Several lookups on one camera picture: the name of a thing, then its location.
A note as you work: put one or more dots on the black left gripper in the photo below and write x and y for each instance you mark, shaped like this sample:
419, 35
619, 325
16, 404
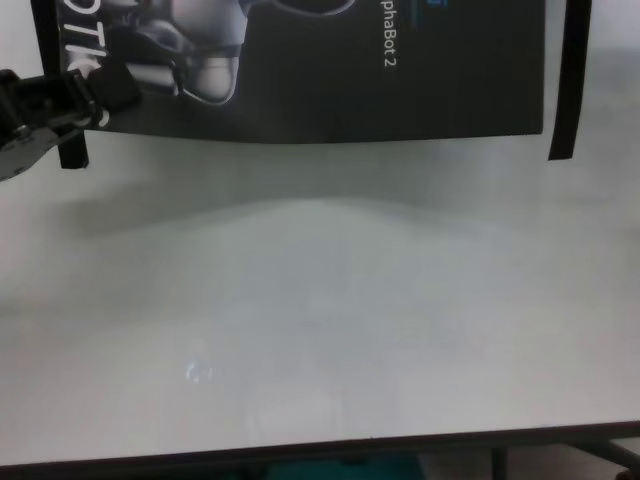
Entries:
25, 110

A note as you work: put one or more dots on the black robot print poster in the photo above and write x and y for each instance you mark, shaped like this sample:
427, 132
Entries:
350, 90

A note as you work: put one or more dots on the black tape strip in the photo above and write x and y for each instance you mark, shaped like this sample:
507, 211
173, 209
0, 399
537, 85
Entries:
74, 155
567, 100

